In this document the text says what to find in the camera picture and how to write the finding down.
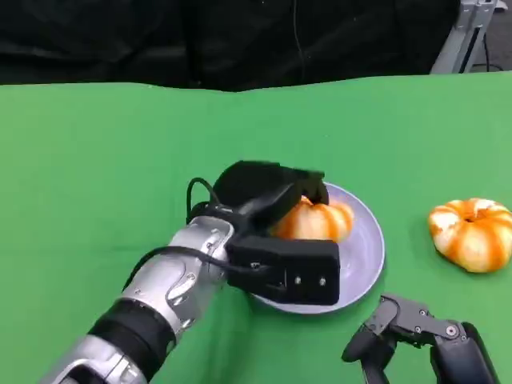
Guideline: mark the orange and white bread roll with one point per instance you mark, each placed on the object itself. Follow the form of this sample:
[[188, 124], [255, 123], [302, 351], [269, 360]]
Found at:
[[320, 222], [472, 244]]

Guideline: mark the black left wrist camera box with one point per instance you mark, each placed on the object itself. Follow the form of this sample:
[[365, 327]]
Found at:
[[304, 272]]

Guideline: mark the lilac plate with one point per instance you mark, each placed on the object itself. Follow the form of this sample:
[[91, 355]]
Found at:
[[360, 248]]

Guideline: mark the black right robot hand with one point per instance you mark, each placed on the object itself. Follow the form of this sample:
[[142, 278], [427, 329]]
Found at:
[[460, 352]]

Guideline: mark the grey metal frame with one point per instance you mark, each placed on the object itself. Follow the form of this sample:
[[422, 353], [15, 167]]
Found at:
[[460, 40]]

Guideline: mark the green table cloth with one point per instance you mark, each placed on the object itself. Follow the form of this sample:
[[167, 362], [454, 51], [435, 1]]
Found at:
[[100, 160]]

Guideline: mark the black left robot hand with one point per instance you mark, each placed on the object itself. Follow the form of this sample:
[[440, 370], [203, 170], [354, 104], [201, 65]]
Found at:
[[256, 188]]

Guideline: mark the black fabric drape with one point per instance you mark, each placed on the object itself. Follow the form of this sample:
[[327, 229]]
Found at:
[[120, 40]]

